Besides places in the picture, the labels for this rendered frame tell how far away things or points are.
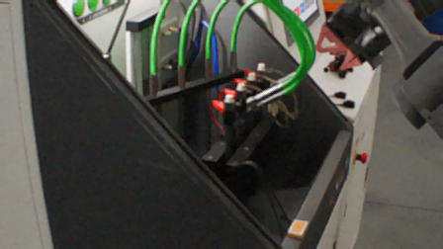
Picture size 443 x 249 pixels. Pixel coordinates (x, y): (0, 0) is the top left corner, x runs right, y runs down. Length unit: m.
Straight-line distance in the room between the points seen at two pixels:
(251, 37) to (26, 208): 0.79
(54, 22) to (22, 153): 0.34
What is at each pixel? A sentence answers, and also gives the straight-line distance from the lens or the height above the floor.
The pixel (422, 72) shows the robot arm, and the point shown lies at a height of 1.48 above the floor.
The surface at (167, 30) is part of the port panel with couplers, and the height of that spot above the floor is 1.20.
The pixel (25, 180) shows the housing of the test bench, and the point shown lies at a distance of 1.39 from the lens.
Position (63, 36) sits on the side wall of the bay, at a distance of 1.15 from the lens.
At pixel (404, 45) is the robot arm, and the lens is 0.71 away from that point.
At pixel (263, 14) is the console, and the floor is 1.25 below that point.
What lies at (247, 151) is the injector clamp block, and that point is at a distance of 1.50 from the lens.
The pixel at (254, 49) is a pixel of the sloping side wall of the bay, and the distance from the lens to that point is 1.71.
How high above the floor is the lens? 1.67
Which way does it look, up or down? 25 degrees down
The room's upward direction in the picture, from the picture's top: 1 degrees clockwise
